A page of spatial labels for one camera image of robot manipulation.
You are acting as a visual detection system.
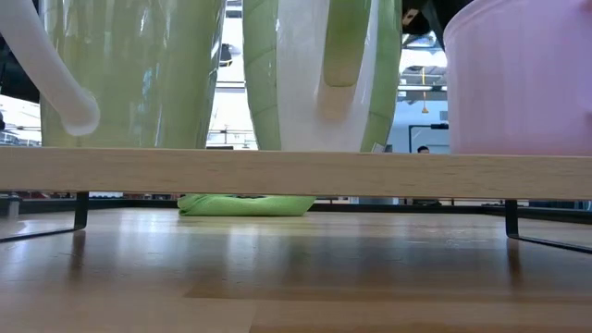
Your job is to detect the pale green mug white inside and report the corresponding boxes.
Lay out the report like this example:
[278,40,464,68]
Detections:
[0,0,227,150]

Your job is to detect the pink plastic cup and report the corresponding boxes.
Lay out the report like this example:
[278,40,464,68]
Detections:
[442,0,592,156]

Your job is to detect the wooden shelf black metal legs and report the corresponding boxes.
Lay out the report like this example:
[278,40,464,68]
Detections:
[0,146,592,254]

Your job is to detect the green mug white handle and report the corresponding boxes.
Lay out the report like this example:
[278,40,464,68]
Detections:
[241,0,402,154]

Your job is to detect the green folded cloth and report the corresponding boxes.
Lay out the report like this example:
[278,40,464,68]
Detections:
[177,193,317,217]

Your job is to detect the black aluminium table frame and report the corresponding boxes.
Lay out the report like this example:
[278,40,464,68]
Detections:
[0,196,592,227]

